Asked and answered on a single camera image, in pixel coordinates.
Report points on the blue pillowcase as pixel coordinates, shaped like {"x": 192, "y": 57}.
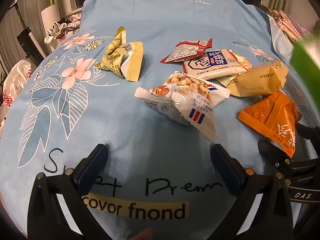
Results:
{"x": 278, "y": 40}

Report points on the black stand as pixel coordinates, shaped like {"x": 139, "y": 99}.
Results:
{"x": 27, "y": 42}

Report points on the pale yellow snack packet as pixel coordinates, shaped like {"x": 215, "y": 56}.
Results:
{"x": 117, "y": 55}

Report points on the tan yellow snack packet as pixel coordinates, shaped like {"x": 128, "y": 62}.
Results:
{"x": 257, "y": 82}

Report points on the orange snack packet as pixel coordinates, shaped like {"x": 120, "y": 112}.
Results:
{"x": 265, "y": 115}

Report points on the green box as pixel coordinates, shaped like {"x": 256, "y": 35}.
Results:
{"x": 303, "y": 57}

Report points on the white red plastic bag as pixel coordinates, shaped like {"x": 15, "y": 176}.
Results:
{"x": 15, "y": 80}

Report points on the white and blue snack packet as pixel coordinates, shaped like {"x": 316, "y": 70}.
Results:
{"x": 212, "y": 65}

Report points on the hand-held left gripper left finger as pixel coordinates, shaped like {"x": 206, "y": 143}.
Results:
{"x": 92, "y": 166}

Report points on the floral cloth bundle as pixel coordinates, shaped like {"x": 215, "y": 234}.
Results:
{"x": 60, "y": 28}

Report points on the white lamp shade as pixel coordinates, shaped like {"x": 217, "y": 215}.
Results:
{"x": 50, "y": 15}

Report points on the stack of folded cloths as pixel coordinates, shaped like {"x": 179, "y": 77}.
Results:
{"x": 290, "y": 22}

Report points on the white peanut snack packet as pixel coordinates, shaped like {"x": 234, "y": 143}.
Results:
{"x": 190, "y": 105}

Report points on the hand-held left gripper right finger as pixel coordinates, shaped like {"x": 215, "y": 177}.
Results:
{"x": 225, "y": 166}

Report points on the red snack packet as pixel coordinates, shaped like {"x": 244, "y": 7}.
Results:
{"x": 182, "y": 51}

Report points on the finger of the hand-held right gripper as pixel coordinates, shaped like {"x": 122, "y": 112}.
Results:
{"x": 268, "y": 151}
{"x": 308, "y": 131}

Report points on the blue floral bedsheet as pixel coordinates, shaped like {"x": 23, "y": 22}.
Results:
{"x": 150, "y": 30}

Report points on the pale green snack packet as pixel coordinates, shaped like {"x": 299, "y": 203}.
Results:
{"x": 223, "y": 80}

